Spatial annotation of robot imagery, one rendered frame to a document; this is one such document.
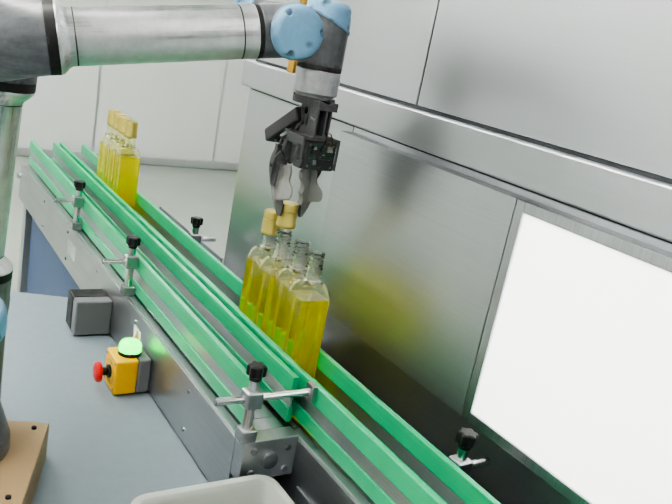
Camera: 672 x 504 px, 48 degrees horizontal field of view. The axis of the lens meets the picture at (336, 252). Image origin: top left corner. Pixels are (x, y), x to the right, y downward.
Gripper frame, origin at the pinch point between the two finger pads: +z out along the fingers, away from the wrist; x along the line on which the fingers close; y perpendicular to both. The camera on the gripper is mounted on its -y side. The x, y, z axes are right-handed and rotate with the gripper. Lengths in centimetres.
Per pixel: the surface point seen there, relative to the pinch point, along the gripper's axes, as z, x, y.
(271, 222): 4.1, -0.5, -4.3
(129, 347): 33.7, -19.7, -16.9
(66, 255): 39, -16, -86
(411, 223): -3.4, 12.4, 19.0
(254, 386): 20.7, -14.8, 24.9
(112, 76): 40, 128, -573
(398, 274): 5.7, 12.4, 18.6
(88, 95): 59, 109, -573
